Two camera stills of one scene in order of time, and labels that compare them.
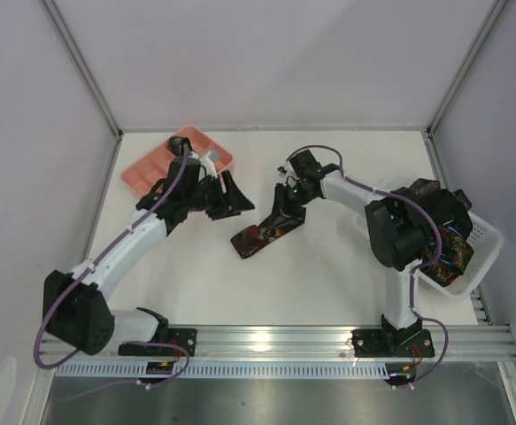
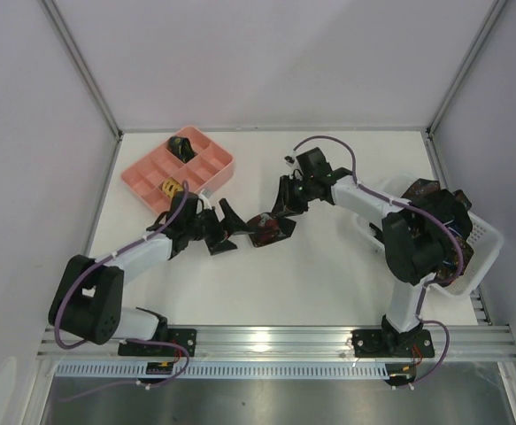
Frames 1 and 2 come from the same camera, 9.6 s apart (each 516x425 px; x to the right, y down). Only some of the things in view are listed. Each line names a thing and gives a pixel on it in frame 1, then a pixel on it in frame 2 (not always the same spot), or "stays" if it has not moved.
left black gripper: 220,199 -> 213,228
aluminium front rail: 312,344 stays
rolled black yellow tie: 180,145 stays
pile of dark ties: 451,210 stays
